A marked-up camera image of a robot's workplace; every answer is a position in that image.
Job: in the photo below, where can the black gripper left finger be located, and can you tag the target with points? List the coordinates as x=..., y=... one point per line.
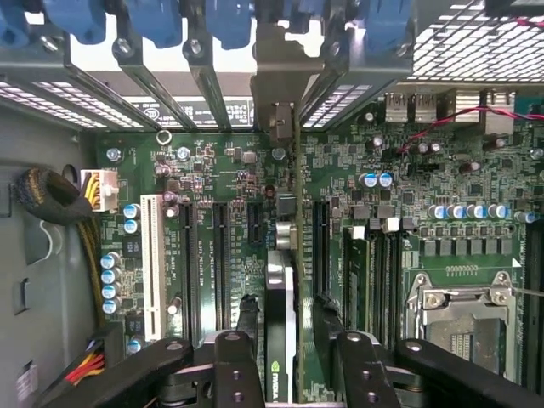
x=238, y=374

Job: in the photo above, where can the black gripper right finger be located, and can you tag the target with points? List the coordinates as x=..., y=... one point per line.
x=361, y=374

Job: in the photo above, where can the black RAM slot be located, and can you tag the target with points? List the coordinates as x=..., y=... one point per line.
x=534, y=297
x=384, y=285

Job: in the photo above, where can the long black expansion slot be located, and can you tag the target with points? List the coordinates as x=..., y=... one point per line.
x=189, y=263
x=222, y=263
x=321, y=246

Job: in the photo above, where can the metal CPU socket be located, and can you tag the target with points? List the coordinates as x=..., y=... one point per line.
x=463, y=323

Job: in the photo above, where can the white PCI expansion slot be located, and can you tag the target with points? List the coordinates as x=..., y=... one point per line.
x=151, y=263

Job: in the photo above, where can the short black expansion slot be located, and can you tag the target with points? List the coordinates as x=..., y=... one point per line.
x=255, y=223

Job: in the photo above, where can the CPU socket locking lever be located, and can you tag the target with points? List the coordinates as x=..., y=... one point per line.
x=529, y=292

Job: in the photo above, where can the green motherboard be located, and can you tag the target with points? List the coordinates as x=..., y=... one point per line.
x=446, y=178

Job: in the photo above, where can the silver motherboard screw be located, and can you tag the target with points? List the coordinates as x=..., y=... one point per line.
x=112, y=154
x=183, y=153

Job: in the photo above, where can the grey PC case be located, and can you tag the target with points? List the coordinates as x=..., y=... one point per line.
x=38, y=263

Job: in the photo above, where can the white power connector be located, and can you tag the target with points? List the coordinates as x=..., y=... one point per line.
x=100, y=189

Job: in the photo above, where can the white printed label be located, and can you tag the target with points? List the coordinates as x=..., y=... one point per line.
x=191, y=111

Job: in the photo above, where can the metal USB port block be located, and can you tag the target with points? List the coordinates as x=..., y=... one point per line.
x=499, y=110
x=464, y=102
x=397, y=106
x=425, y=106

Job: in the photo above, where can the vented metal slot cover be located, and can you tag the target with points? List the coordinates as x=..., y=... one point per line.
x=98, y=104
x=47, y=104
x=336, y=104

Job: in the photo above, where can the blue slot retention clip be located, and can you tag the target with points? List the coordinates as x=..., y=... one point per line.
x=231, y=21
x=78, y=19
x=13, y=21
x=155, y=21
x=387, y=23

